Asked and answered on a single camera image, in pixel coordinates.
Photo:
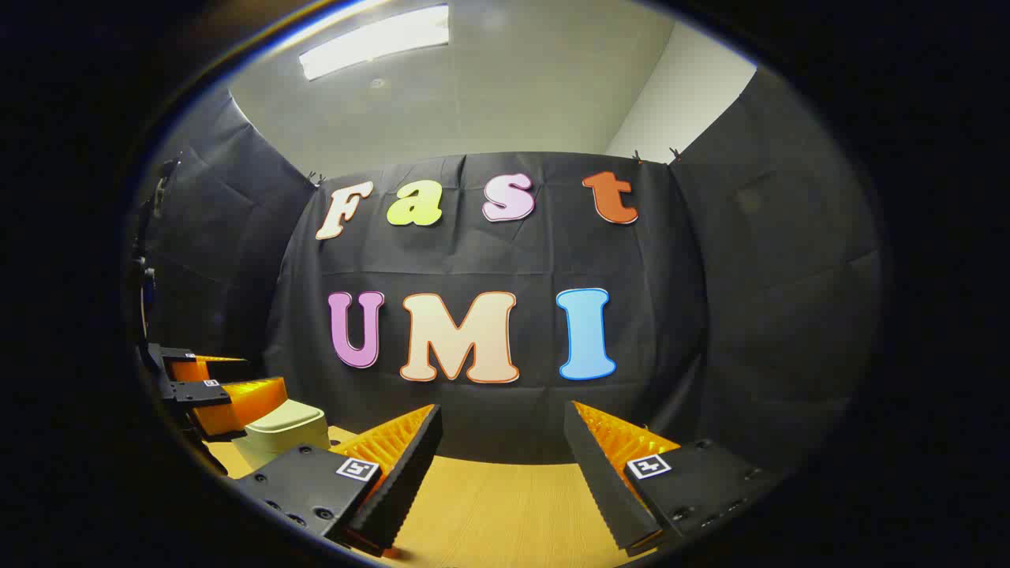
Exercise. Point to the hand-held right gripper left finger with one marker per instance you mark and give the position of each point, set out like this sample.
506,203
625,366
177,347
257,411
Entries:
406,481

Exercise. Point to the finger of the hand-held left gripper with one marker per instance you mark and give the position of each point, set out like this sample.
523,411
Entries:
245,402
180,363

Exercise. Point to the green desktop garbage bin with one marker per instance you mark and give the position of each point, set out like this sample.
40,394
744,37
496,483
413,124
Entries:
288,430

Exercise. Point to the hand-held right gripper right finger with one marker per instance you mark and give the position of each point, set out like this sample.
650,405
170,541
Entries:
607,489

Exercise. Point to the ceiling light panel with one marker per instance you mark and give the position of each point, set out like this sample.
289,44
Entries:
371,43

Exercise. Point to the black backdrop cloth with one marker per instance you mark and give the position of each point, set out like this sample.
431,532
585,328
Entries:
473,260

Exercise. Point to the wooden desktop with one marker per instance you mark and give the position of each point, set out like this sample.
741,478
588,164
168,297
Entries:
505,513

